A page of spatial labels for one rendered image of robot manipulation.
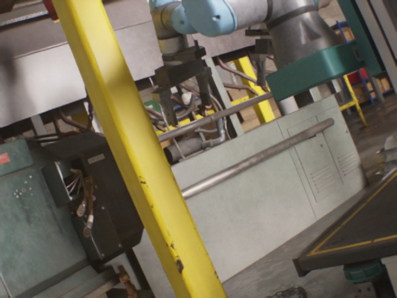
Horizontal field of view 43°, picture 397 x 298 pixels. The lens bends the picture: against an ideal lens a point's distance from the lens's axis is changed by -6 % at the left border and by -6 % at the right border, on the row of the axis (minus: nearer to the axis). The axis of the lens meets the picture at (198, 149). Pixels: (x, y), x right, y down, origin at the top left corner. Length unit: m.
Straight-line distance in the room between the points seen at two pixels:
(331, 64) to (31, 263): 0.99
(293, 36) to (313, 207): 1.94
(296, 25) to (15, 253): 0.97
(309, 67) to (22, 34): 1.64
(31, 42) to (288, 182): 1.49
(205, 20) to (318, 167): 2.06
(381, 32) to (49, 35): 1.68
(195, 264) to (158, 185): 0.23
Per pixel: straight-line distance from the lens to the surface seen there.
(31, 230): 1.57
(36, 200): 1.61
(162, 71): 1.35
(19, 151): 1.62
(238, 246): 2.58
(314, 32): 1.08
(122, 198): 1.82
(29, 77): 2.35
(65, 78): 2.40
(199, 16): 1.05
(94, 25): 1.42
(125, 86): 1.39
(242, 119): 6.40
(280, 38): 1.09
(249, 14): 1.05
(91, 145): 1.82
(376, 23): 1.14
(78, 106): 2.77
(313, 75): 1.04
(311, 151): 2.99
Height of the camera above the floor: 0.65
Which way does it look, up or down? 1 degrees down
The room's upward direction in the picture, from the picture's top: 23 degrees counter-clockwise
